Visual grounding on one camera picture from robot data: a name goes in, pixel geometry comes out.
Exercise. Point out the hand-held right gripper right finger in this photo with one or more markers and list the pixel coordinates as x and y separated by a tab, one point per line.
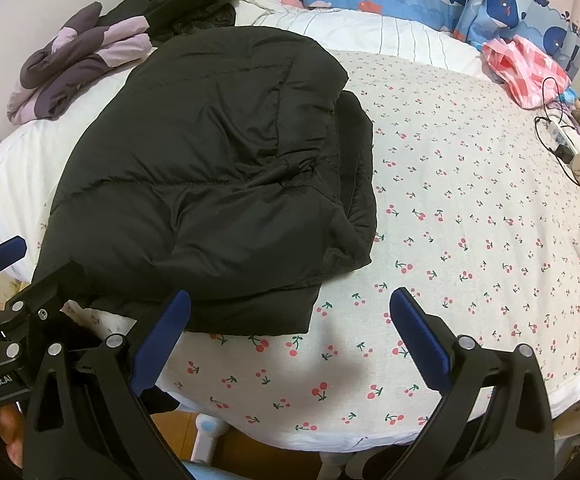
420	345

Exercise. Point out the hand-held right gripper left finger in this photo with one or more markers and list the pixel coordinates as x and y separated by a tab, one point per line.
162	340

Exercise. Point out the black puffer jacket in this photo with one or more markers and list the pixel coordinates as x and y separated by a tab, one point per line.
194	160

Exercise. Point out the person's left hand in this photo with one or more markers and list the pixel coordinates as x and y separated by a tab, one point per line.
12	430

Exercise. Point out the white plastic stand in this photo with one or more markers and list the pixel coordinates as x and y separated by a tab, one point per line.
209	435

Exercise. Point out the cherry print bed sheet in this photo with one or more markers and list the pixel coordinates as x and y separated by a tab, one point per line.
470	210

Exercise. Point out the purple and lilac jacket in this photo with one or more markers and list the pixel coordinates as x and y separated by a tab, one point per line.
69	65

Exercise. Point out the black power adapter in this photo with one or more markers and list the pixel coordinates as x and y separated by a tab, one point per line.
565	152

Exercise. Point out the pink checkered cloth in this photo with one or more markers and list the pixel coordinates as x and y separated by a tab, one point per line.
520	70

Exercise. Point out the crumpled black hooded jacket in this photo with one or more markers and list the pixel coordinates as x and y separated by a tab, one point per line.
189	5

